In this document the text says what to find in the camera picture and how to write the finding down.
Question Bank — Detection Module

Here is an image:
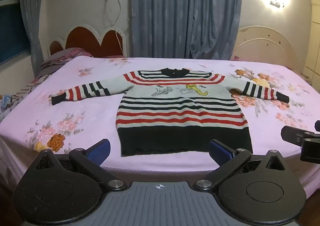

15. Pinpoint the window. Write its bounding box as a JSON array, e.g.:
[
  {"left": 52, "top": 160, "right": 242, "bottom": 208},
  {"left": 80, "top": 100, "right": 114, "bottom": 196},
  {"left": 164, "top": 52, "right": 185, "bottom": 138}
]
[{"left": 0, "top": 0, "right": 33, "bottom": 67}]

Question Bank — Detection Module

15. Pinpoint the white wall charger cable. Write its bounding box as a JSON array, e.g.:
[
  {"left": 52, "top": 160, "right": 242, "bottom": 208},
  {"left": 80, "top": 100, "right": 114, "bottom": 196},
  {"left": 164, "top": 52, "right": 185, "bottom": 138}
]
[{"left": 104, "top": 0, "right": 126, "bottom": 56}]

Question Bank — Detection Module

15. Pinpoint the red and white headboard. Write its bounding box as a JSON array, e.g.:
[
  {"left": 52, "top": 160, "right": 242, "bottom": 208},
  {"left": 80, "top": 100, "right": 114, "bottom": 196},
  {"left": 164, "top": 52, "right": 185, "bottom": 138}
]
[{"left": 47, "top": 24, "right": 128, "bottom": 58}]

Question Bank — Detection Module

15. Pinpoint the purple grey pillow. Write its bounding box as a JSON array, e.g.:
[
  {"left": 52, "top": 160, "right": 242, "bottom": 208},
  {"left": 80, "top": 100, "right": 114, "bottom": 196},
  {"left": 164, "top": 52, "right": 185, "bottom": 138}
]
[{"left": 40, "top": 47, "right": 94, "bottom": 77}]

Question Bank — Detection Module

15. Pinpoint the pink floral bed sheet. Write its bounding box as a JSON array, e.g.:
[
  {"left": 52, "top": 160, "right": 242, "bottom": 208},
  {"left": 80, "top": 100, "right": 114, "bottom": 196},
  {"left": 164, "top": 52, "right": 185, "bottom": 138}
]
[{"left": 0, "top": 56, "right": 320, "bottom": 201}]

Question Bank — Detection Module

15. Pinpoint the striped knit sweater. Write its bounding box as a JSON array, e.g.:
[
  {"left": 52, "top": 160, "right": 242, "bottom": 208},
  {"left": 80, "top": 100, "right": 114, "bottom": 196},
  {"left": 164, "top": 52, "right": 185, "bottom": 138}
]
[{"left": 51, "top": 67, "right": 290, "bottom": 157}]

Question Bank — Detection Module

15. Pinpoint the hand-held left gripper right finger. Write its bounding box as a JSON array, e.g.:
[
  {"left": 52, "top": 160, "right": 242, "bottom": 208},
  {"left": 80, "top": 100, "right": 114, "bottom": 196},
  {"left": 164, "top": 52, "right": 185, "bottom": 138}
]
[{"left": 194, "top": 139, "right": 288, "bottom": 191}]

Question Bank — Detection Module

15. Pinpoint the cream wardrobe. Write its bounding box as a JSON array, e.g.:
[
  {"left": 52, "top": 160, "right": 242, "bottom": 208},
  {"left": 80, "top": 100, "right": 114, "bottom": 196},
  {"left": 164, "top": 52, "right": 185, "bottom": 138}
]
[{"left": 303, "top": 0, "right": 320, "bottom": 85}]

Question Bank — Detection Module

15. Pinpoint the cream round headboard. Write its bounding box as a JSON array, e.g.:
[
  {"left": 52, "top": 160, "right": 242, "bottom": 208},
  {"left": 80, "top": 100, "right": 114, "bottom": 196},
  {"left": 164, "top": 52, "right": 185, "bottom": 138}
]
[{"left": 230, "top": 25, "right": 312, "bottom": 78}]

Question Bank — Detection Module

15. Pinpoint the blue grey side curtain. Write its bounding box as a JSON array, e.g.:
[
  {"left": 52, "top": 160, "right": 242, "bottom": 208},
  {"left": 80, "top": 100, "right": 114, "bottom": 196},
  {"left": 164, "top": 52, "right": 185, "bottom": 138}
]
[{"left": 18, "top": 0, "right": 47, "bottom": 77}]

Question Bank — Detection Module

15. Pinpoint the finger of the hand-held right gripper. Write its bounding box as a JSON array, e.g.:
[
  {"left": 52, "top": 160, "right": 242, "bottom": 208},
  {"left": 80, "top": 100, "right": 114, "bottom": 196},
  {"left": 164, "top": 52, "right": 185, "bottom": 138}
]
[
  {"left": 299, "top": 138, "right": 320, "bottom": 165},
  {"left": 281, "top": 126, "right": 320, "bottom": 146}
]

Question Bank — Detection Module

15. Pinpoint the blue patterned cloth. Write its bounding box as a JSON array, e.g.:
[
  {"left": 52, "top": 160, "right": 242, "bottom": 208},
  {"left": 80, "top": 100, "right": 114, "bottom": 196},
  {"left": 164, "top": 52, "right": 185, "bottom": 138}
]
[{"left": 0, "top": 94, "right": 16, "bottom": 117}]

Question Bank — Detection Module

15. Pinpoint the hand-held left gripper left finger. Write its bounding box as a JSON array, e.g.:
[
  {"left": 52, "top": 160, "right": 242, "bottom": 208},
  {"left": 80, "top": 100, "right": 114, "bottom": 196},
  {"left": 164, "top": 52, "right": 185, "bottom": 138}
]
[{"left": 32, "top": 139, "right": 127, "bottom": 190}]

